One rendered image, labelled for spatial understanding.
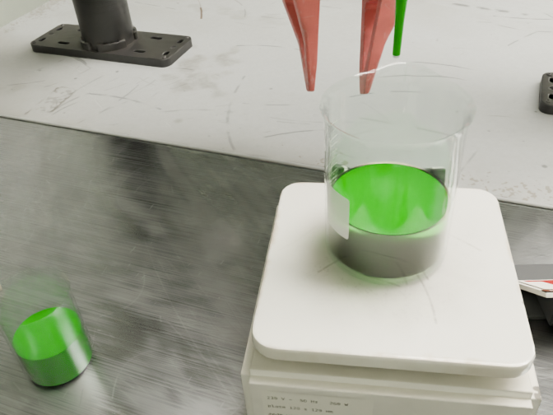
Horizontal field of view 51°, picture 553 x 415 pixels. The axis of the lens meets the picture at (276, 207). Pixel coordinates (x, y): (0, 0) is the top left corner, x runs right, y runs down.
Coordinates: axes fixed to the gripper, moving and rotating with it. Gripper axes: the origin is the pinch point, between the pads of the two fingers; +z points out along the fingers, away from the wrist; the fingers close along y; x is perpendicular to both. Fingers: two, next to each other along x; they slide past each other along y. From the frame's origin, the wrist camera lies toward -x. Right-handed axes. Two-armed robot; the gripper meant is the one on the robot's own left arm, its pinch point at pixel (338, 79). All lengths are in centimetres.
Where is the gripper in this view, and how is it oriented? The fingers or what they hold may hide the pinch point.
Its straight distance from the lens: 38.3
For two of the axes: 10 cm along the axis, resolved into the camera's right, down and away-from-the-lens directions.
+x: -0.7, -1.7, 9.8
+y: 10.0, 0.3, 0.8
